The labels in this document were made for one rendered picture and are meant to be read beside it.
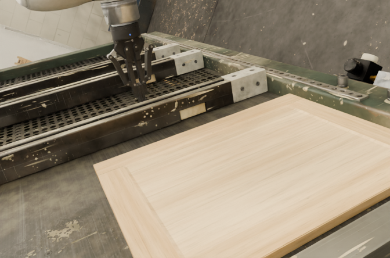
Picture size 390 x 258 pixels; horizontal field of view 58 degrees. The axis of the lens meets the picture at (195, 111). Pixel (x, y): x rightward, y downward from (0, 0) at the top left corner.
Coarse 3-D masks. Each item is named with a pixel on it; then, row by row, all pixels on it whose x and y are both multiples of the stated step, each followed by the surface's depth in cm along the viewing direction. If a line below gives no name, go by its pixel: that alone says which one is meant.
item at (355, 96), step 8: (160, 40) 190; (168, 40) 184; (192, 48) 157; (200, 48) 154; (216, 56) 136; (224, 56) 134; (240, 64) 122; (248, 64) 119; (256, 64) 117; (272, 72) 107; (280, 72) 106; (296, 80) 97; (304, 80) 96; (312, 80) 95; (320, 88) 89; (328, 88) 88; (336, 88) 87; (352, 96) 81; (360, 96) 81; (368, 96) 80
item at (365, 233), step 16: (384, 208) 49; (352, 224) 47; (368, 224) 47; (384, 224) 46; (320, 240) 46; (336, 240) 45; (352, 240) 45; (368, 240) 44; (384, 240) 44; (304, 256) 44; (320, 256) 43; (336, 256) 43; (352, 256) 42; (368, 256) 42; (384, 256) 44
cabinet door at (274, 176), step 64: (256, 128) 83; (320, 128) 78; (384, 128) 73; (128, 192) 67; (192, 192) 64; (256, 192) 61; (320, 192) 57; (384, 192) 56; (192, 256) 49; (256, 256) 47
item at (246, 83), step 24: (240, 72) 107; (264, 72) 105; (168, 96) 98; (192, 96) 97; (216, 96) 100; (240, 96) 104; (96, 120) 91; (120, 120) 90; (144, 120) 93; (168, 120) 96; (24, 144) 85; (48, 144) 83; (72, 144) 86; (96, 144) 89; (0, 168) 80; (24, 168) 82
